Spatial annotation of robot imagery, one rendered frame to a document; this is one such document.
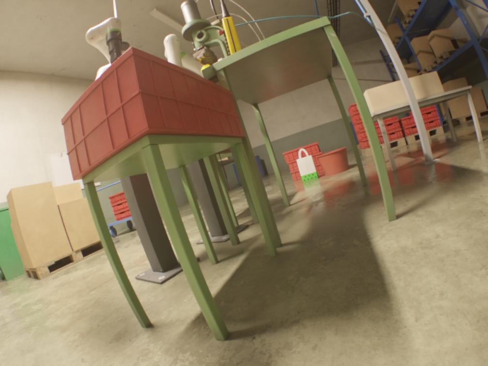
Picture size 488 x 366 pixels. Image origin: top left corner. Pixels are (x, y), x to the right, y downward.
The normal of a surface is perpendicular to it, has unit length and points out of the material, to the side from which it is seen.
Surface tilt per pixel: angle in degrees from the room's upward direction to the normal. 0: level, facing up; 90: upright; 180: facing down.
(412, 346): 0
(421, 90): 90
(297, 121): 90
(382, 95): 90
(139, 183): 90
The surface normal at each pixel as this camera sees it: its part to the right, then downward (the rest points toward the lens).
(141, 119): -0.35, 0.15
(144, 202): 0.80, -0.23
